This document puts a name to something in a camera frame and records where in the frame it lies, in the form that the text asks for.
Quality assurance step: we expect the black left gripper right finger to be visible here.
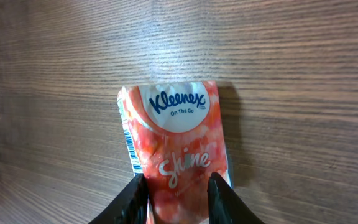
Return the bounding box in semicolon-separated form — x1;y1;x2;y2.
207;172;264;224

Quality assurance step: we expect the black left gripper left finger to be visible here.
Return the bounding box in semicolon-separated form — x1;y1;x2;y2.
89;174;149;224

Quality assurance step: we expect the red Kleenex tissue pack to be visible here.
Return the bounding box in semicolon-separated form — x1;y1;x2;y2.
117;80;231;223

